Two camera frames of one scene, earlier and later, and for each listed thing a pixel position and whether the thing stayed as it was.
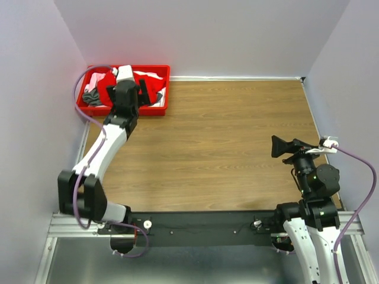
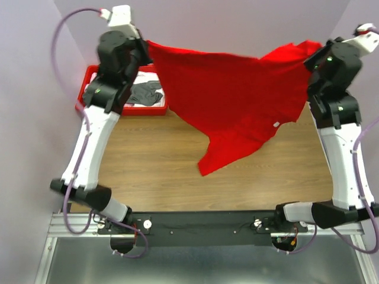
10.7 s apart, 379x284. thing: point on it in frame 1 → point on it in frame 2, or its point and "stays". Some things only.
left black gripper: x=143 y=99 → x=142 y=45
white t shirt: x=161 y=102 stays
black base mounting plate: x=198 y=228 stays
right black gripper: x=280 y=146 → x=309 y=62
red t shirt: x=153 y=84 → x=232 y=103
